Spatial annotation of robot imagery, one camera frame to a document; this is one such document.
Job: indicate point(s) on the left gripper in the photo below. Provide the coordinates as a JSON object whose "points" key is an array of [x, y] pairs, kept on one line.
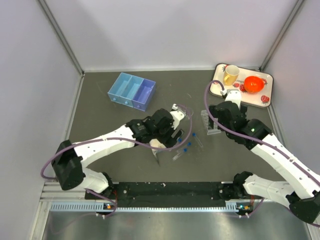
{"points": [[172, 129]]}

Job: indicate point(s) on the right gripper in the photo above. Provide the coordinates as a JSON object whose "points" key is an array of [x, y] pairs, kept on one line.
{"points": [[243, 109]]}

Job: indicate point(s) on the clear test tube rack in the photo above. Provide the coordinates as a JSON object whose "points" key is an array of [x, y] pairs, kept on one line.
{"points": [[210, 127]]}

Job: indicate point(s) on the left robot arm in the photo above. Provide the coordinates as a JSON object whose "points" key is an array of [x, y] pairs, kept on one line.
{"points": [[70, 164]]}

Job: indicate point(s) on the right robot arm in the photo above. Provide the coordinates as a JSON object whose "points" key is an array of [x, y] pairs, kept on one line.
{"points": [[300, 189]]}

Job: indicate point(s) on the bag of cotton balls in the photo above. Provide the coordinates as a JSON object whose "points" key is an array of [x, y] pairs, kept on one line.
{"points": [[156, 148]]}

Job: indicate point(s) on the orange bowl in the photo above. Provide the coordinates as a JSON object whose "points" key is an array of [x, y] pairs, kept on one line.
{"points": [[253, 84]]}

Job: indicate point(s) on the yellow mug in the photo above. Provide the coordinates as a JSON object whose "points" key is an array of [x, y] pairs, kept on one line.
{"points": [[231, 73]]}

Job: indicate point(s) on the strawberry pattern tray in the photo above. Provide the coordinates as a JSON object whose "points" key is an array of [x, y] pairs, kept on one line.
{"points": [[260, 99]]}

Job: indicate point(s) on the clear glass beaker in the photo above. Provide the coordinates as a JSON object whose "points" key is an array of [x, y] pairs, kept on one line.
{"points": [[188, 113]]}

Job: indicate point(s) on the blue three-drawer organizer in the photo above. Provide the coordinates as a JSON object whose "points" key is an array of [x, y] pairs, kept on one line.
{"points": [[132, 91]]}

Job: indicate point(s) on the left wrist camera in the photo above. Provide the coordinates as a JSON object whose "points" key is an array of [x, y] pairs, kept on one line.
{"points": [[175, 107]]}

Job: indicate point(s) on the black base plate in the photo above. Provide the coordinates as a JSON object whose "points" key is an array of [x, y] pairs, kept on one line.
{"points": [[175, 194]]}

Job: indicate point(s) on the white cable duct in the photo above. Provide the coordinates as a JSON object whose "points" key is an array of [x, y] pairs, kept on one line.
{"points": [[103, 207]]}

